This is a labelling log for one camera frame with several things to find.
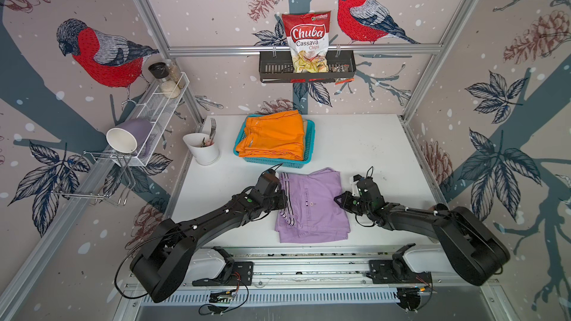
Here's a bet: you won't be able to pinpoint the black wall basket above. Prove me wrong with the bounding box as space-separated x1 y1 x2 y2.
259 51 356 83

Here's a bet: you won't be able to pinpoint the purple pants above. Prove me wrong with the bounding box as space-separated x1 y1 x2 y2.
274 168 350 244

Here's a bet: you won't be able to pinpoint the wire cup holder rack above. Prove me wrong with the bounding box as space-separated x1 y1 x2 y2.
49 150 136 207

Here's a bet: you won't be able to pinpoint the black lid spice jar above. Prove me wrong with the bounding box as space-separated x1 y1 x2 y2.
148 62 170 81

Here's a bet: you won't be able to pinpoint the teal plastic basket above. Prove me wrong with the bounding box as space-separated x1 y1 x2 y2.
233 114 315 169

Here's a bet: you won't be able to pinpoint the white wire wall shelf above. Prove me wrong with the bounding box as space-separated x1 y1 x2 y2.
117 73 190 167

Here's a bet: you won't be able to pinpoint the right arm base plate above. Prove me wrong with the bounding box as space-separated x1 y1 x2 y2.
365 259 432 285

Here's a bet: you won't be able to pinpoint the white utensil holder cup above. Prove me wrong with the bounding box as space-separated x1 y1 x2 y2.
183 133 221 166

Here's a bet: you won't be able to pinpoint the Chuba cassava chips bag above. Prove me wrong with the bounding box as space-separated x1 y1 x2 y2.
282 11 331 74

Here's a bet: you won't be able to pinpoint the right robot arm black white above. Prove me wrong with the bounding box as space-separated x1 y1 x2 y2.
334 175 510 286

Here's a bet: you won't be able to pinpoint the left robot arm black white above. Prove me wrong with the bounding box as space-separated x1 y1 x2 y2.
129 168 286 303

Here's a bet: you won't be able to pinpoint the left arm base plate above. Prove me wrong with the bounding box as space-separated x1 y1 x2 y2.
192 262 254 287

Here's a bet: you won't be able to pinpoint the metal utensils in cup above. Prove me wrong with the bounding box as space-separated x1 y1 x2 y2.
201 117 217 147

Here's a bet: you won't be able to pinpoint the purple white cup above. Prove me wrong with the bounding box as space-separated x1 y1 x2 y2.
106 118 153 154

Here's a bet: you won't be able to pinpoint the glass spice jar on shelf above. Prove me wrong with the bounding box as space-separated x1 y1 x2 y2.
165 59 185 89

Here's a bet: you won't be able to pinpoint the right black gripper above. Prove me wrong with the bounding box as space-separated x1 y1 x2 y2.
332 191 372 216

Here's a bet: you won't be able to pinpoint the orange pants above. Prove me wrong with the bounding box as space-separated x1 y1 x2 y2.
235 111 306 161

